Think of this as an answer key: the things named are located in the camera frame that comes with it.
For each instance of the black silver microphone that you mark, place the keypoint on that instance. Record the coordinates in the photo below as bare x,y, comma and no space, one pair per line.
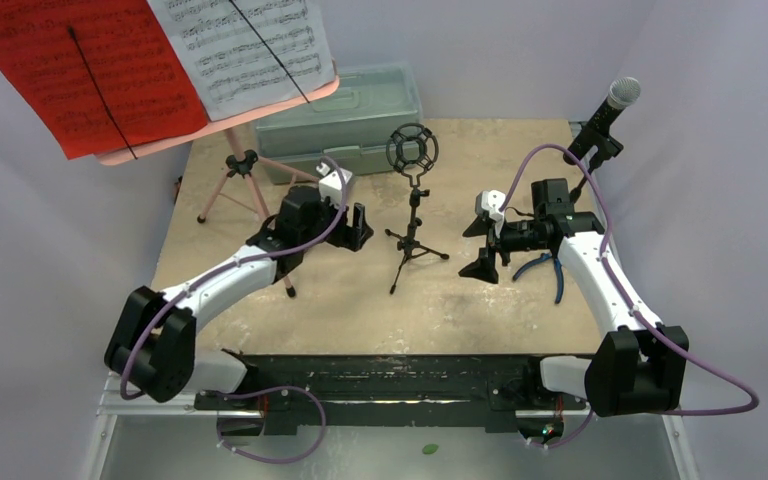
623,92

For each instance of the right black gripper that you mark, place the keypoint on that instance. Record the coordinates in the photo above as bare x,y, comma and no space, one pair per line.
495,240

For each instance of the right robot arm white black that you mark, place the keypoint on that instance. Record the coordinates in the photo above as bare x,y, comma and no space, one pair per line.
633,370

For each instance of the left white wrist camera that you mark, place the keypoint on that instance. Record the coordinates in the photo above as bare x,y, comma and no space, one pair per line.
333,183

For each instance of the green plastic storage box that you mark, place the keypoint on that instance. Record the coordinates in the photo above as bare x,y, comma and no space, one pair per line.
352,125

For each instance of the white sheet music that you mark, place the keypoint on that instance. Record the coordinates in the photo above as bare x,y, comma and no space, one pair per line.
244,55

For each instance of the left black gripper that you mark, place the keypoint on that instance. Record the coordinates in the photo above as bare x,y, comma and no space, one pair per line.
351,236

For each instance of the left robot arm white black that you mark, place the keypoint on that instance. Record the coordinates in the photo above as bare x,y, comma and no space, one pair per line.
153,346

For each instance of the aluminium frame rail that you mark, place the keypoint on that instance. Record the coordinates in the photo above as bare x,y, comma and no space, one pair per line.
152,404

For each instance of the black tripod mic stand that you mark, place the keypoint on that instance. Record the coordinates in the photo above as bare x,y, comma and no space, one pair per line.
412,150

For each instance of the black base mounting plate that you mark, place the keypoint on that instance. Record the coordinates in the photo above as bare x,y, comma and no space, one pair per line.
499,393

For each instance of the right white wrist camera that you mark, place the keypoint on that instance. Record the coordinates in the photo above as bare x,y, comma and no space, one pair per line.
489,209

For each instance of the pink music stand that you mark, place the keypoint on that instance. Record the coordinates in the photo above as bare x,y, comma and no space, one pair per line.
226,127

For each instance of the black desktop mic stand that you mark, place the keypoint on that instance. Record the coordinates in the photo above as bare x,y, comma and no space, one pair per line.
594,147

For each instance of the red sheet music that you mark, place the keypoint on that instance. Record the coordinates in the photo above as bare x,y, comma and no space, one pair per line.
100,75

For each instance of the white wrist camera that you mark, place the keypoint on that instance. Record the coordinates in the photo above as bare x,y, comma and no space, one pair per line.
489,209
333,183

